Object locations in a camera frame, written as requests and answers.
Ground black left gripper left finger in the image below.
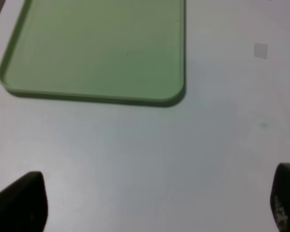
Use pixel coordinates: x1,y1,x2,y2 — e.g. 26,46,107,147
0,171,48,232

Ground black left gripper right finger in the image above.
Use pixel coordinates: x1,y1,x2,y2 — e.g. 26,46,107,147
270,163,290,232

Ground light green plastic tray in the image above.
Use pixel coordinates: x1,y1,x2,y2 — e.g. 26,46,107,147
0,0,186,107

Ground clear tape piece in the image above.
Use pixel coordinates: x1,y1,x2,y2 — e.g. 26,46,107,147
254,43,268,59

